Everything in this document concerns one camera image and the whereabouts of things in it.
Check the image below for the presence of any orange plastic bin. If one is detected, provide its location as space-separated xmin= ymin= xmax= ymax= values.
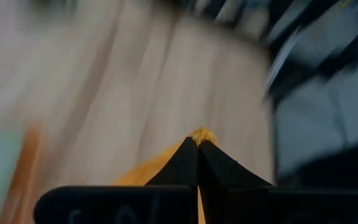
xmin=0 ymin=121 xmax=45 ymax=224

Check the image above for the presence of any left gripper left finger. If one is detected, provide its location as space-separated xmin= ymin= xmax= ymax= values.
xmin=32 ymin=136 xmax=200 ymax=224

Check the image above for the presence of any orange microfiber towel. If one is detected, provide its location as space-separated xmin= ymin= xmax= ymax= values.
xmin=113 ymin=126 xmax=219 ymax=224

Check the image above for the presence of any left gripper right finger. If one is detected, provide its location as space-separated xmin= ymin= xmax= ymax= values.
xmin=198 ymin=139 xmax=358 ymax=224

